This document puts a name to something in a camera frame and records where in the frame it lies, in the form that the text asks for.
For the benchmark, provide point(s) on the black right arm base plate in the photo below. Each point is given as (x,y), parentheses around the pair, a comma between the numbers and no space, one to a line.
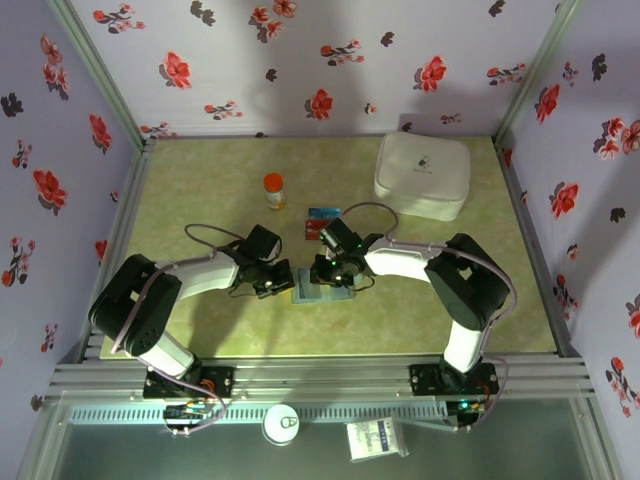
(425,380)

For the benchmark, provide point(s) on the aluminium frame post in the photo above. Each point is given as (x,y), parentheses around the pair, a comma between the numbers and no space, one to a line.
(540,60)
(100,75)

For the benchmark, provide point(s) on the white medicine pouch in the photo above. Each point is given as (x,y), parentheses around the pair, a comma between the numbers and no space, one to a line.
(422,175)

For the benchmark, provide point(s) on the aluminium front frame rail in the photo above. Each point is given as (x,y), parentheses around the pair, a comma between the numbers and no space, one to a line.
(320,375)

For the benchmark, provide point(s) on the aluminium side rail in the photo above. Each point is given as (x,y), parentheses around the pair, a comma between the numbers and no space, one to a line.
(520,215)
(127,210)

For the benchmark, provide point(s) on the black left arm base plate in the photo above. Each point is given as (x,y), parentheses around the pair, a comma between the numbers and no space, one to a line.
(220,382)

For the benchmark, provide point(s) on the white round lid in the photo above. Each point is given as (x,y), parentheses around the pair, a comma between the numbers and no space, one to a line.
(280,425)

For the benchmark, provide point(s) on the clear acrylic card tray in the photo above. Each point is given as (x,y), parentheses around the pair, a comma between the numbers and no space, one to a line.
(304,225)

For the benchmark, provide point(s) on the mint green card holder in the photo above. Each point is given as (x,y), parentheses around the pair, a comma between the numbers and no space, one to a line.
(305,287)

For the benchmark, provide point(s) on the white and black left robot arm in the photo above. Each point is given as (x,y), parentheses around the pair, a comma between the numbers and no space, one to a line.
(135,305)

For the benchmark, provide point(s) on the light blue credit card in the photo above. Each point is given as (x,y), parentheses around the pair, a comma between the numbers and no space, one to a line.
(325,212)

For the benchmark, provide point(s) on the orange-capped pill bottle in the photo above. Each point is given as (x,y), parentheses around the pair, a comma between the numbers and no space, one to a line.
(275,192)

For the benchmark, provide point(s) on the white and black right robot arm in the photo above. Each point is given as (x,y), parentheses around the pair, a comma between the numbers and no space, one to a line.
(465,290)

